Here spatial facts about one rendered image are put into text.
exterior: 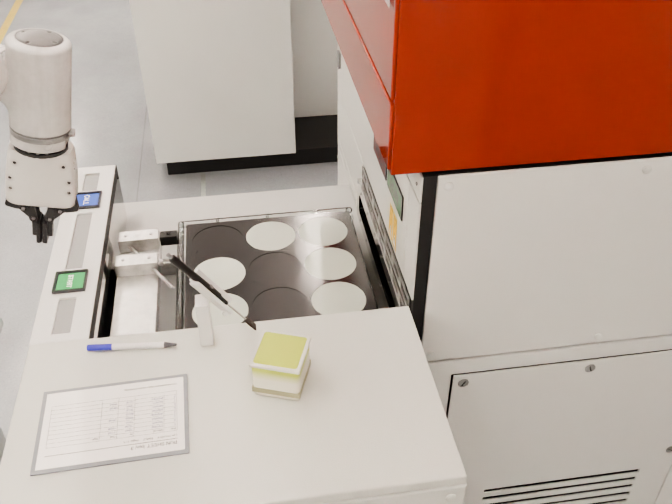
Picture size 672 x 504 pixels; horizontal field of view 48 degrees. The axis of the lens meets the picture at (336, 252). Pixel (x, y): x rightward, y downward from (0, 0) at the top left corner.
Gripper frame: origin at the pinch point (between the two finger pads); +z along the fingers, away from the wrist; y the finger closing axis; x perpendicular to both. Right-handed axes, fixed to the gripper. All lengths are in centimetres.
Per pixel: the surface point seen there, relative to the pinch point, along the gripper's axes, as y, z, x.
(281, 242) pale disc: -42.4, 13.0, -19.2
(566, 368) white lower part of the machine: -95, 16, 11
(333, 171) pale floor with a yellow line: -97, 93, -189
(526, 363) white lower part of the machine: -86, 15, 11
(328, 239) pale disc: -52, 11, -19
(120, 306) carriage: -12.2, 21.4, -6.6
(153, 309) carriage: -18.2, 20.2, -4.8
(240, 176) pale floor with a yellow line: -55, 102, -192
